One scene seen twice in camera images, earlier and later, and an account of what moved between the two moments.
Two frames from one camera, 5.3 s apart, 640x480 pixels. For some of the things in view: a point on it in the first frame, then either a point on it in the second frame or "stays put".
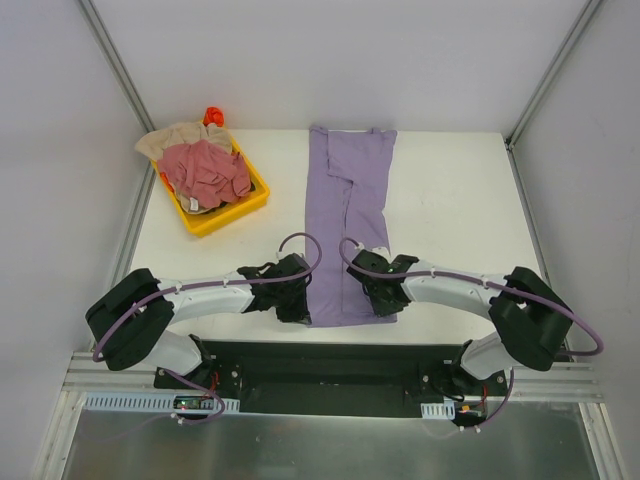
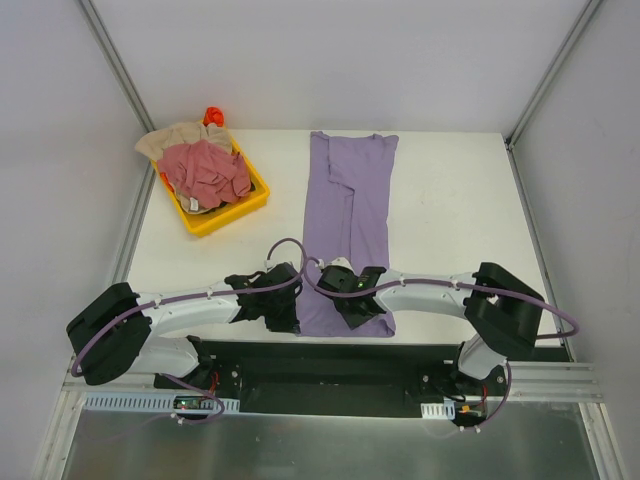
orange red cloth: (213, 115) stays put
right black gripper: (379, 299) → (357, 308)
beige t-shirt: (158, 138) stays put
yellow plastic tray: (204, 222) stays put
